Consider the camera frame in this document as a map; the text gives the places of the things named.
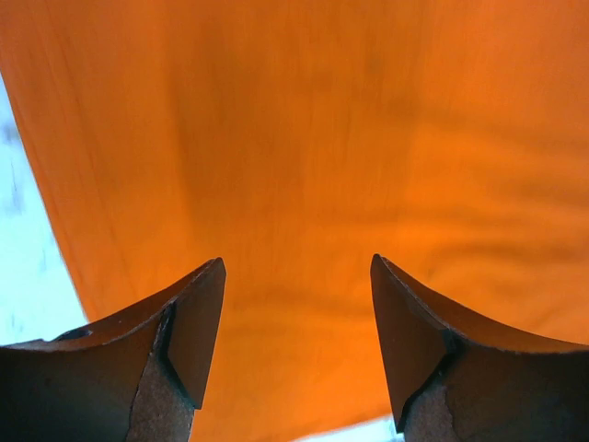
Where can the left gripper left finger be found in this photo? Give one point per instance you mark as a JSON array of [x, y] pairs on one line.
[[139, 374]]

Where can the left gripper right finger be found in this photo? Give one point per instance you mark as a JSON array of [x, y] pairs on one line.
[[456, 375]]

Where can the orange t shirt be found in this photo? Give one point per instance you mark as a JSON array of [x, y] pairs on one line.
[[295, 140]]

